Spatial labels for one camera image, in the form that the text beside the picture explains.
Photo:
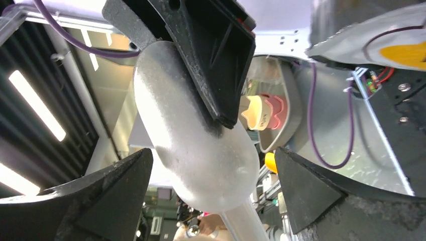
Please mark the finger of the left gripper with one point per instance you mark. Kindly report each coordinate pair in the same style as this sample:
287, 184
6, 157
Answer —
215, 40

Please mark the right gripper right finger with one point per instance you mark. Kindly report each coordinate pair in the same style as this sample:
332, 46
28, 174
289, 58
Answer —
325, 205

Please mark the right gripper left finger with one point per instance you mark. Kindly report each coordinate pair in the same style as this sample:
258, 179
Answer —
104, 205

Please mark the cat food bag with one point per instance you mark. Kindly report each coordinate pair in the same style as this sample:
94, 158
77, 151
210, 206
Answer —
358, 33

